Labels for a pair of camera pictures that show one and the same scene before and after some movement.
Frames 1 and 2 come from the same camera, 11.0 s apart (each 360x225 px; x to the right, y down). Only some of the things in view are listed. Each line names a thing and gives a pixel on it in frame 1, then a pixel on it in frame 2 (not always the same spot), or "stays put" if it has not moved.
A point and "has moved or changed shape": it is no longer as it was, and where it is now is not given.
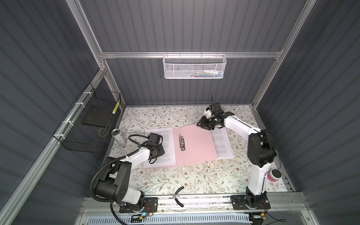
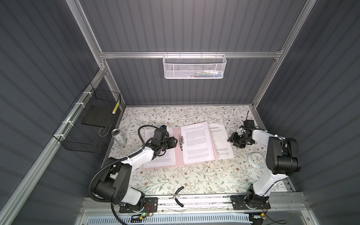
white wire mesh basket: (191, 66) stays put
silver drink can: (116, 134) stays put
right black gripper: (203, 123) to (234, 138)
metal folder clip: (182, 142) stays put
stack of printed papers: (222, 145) has moved or changed shape
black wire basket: (87, 126) stays put
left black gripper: (161, 151) to (171, 142)
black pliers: (174, 196) stays put
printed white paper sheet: (168, 158) stays put
